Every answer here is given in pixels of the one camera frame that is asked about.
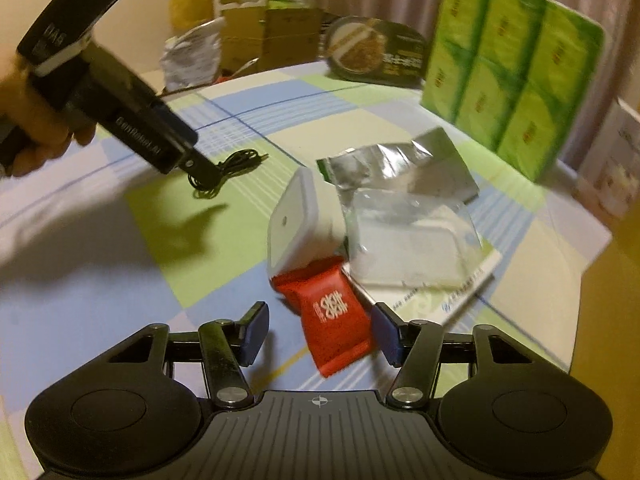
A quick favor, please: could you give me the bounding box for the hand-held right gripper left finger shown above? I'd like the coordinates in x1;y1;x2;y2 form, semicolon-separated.
95;301;271;409

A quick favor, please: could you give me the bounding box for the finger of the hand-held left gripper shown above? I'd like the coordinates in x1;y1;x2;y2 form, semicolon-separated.
186;152;227;190

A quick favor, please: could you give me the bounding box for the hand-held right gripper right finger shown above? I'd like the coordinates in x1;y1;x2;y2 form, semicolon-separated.
370;302;556;409

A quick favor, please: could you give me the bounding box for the black cable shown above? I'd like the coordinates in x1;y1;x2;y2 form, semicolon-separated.
187;149;271;199

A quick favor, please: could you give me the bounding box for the red snack packet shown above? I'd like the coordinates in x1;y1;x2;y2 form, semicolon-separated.
272;256;374;379

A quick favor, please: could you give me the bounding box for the silver foil pouch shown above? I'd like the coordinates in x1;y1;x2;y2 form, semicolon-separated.
316;127;481;206

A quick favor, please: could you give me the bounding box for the large brown cardboard box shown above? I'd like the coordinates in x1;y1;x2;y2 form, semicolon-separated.
567;220;640;396

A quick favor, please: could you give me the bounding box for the desktop with checked tablecloth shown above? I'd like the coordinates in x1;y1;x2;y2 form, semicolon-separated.
0;57;618;461

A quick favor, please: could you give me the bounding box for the person's left hand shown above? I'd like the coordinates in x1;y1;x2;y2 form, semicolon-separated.
0;54;97;179

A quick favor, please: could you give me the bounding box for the crumpled silver foil bag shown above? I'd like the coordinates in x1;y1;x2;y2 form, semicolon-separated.
160;17;224;92

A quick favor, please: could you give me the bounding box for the clear plastic bag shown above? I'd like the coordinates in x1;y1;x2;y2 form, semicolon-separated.
342;187;484;289

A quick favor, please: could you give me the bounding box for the white grey charger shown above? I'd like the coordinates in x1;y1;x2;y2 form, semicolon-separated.
267;166;351;281

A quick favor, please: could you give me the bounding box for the small brown cardboard carton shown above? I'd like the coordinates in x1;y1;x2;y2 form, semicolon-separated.
262;7;324;69

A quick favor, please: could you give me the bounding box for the black instant food bowl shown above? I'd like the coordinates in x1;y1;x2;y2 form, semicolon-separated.
324;15;431;89

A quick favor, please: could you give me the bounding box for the green tissue multipack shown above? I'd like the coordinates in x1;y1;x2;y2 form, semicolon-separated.
420;0;606;184

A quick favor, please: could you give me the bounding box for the white humidifier box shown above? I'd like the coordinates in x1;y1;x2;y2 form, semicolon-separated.
575;100;640;234

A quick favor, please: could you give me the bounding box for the red handled screwdriver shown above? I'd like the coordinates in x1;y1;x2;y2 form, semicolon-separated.
214;58;260;85

